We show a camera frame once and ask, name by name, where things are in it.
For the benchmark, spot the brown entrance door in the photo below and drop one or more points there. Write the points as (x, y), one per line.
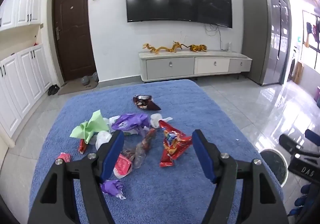
(75, 34)

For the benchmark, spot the white wall cabinet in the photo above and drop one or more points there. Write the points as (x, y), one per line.
(22, 1)

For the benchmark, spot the white round trash can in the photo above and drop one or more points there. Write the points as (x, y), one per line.
(272, 164)

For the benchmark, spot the black shoes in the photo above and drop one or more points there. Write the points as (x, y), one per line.
(53, 89)

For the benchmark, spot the green paper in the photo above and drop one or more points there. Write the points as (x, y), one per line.
(92, 124)

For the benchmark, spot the bright red snack packet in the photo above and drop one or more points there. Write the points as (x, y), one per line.
(175, 146)

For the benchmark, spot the purple plastic bag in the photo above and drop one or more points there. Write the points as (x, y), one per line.
(130, 121)

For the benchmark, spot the pink red wrapper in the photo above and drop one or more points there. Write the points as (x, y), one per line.
(64, 157)

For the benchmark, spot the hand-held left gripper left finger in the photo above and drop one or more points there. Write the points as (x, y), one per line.
(113, 154)

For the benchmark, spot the white router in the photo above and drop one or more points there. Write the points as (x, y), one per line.
(229, 47)

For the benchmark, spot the grey slipper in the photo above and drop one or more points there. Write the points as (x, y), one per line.
(85, 80)
(95, 76)

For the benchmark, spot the small red wrapper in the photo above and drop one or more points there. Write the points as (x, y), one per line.
(82, 146)

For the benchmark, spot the white crumpled tissue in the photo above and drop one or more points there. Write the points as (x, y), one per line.
(155, 120)

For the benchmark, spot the cardboard box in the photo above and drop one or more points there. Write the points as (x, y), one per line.
(298, 73)

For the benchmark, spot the washing machine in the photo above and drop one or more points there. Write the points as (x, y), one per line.
(294, 64)

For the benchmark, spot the white floor cabinet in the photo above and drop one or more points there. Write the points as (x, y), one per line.
(25, 76)

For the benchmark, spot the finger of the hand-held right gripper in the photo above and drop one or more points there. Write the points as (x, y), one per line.
(290, 142)
(313, 136)

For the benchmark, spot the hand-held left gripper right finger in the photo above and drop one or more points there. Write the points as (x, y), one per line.
(202, 154)

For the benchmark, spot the red black snack packet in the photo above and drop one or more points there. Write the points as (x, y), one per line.
(145, 102)

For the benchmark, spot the grey refrigerator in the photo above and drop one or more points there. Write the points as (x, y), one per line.
(257, 34)

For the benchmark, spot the red white packet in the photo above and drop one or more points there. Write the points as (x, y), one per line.
(123, 166)

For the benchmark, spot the hanging clothes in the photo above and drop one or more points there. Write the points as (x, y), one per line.
(313, 30)

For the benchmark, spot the golden dragon figurine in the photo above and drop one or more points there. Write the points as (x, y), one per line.
(198, 48)
(176, 46)
(152, 48)

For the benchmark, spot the small purple wrapper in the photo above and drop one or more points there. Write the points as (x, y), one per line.
(111, 186)

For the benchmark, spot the brown doormat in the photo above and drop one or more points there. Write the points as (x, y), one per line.
(75, 87)

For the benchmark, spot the clear plastic bag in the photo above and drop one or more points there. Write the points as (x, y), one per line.
(102, 139)

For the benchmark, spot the clear printed plastic wrapper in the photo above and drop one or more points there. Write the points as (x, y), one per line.
(142, 149)

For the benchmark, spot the blue fuzzy blanket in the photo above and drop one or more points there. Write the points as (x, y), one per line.
(175, 94)

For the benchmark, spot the purple storage bin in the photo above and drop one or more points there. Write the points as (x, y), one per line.
(317, 96)

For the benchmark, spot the white grey television stand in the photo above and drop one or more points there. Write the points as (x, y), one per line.
(170, 67)

